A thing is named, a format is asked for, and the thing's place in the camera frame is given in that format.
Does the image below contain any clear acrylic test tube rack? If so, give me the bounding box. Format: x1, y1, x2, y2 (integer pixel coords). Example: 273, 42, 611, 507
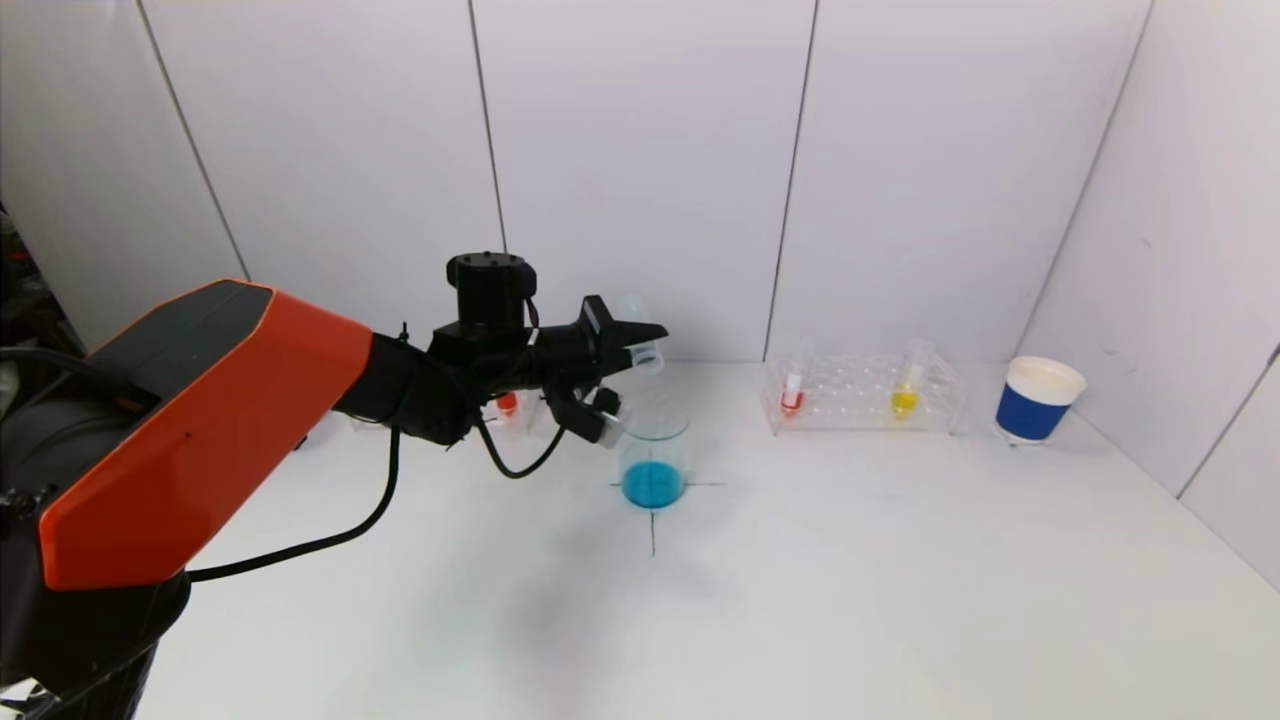
760, 352, 969, 437
345, 385, 546, 436

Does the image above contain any clear glass beaker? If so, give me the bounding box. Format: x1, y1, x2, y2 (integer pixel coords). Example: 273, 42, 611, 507
616, 396, 692, 509

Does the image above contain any blue pigment test tube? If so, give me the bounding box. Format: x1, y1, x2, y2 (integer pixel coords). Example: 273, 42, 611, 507
617, 293, 667, 379

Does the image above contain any white paper cup blue sleeve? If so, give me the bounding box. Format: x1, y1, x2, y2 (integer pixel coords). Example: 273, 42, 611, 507
994, 356, 1088, 446

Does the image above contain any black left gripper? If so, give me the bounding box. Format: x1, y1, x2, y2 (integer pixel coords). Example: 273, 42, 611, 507
532, 295, 670, 378

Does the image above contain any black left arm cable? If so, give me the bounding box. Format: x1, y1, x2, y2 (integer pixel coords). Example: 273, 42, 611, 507
186, 412, 567, 584

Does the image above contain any yellow pigment test tube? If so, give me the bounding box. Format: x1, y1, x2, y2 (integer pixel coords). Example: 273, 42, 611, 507
888, 338, 936, 421

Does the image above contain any black metal stool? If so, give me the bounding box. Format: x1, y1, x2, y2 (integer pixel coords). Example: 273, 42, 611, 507
0, 210, 101, 351

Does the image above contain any white-labelled red pigment test tube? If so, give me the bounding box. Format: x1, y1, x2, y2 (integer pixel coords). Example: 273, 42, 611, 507
779, 340, 814, 419

